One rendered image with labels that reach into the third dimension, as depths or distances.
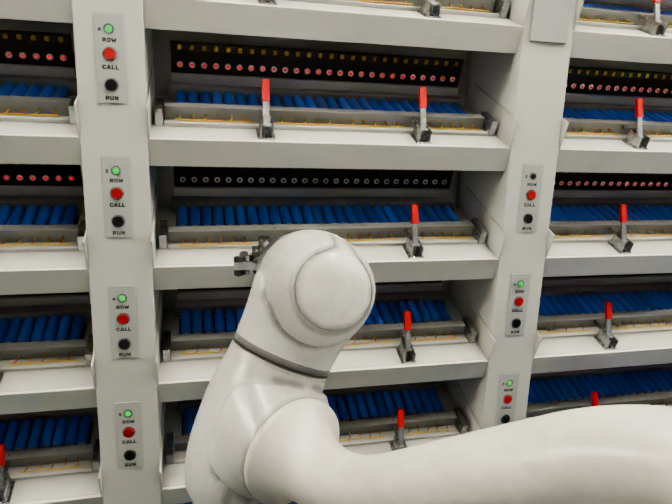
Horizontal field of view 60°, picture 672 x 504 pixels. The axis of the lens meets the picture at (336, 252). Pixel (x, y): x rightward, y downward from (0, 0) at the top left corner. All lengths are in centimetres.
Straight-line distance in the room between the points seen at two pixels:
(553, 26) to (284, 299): 76
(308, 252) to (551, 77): 71
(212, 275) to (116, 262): 15
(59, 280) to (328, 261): 58
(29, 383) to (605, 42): 113
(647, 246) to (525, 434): 96
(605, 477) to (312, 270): 26
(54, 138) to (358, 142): 46
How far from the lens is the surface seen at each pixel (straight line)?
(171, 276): 97
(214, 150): 94
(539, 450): 39
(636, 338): 138
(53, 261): 100
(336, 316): 49
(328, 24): 97
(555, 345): 126
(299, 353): 54
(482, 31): 105
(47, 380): 107
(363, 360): 109
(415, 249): 106
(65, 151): 96
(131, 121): 93
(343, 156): 97
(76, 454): 118
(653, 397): 153
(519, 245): 111
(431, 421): 125
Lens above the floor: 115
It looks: 13 degrees down
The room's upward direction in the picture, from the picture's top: 2 degrees clockwise
